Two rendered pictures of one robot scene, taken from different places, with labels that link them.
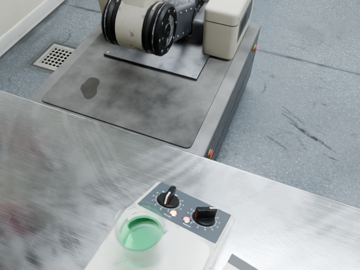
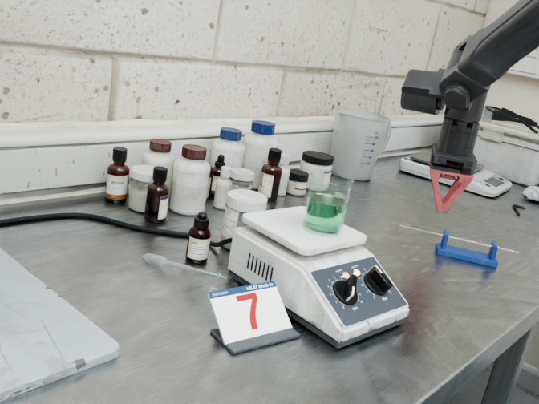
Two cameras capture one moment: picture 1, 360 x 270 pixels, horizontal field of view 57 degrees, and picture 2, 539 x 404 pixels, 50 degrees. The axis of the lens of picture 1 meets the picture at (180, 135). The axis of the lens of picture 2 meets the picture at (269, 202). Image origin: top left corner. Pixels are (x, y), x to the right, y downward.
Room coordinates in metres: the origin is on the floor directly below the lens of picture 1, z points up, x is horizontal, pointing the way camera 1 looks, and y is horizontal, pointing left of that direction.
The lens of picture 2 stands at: (0.26, -0.64, 1.08)
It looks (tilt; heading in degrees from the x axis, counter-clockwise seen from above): 17 degrees down; 106
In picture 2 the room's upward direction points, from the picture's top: 10 degrees clockwise
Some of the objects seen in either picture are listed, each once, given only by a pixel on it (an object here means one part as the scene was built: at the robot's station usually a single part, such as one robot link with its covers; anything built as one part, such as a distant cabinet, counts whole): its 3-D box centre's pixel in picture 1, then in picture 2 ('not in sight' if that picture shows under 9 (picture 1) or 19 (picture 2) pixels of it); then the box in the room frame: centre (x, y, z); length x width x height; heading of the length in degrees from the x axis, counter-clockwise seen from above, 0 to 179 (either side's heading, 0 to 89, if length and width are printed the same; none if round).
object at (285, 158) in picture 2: not in sight; (281, 174); (-0.03, 0.43, 0.79); 0.03 x 0.03 x 0.08
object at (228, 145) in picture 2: not in sight; (227, 159); (-0.13, 0.38, 0.81); 0.06 x 0.06 x 0.11
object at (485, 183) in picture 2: not in sight; (455, 172); (0.29, 0.95, 0.77); 0.26 x 0.19 x 0.05; 163
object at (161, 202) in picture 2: not in sight; (157, 194); (-0.14, 0.13, 0.79); 0.03 x 0.03 x 0.08
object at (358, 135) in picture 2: not in sight; (360, 144); (0.06, 0.74, 0.82); 0.18 x 0.13 x 0.15; 55
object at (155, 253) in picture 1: (145, 237); (326, 203); (0.14, 0.04, 0.87); 0.06 x 0.05 x 0.08; 90
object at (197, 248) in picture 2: not in sight; (199, 235); (-0.02, 0.04, 0.78); 0.03 x 0.03 x 0.07
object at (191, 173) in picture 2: not in sight; (190, 179); (-0.12, 0.21, 0.80); 0.06 x 0.06 x 0.11
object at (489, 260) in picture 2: not in sight; (468, 248); (0.33, 0.35, 0.77); 0.10 x 0.03 x 0.04; 7
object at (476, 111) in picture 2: not in sight; (461, 103); (0.26, 0.35, 1.00); 0.07 x 0.06 x 0.07; 170
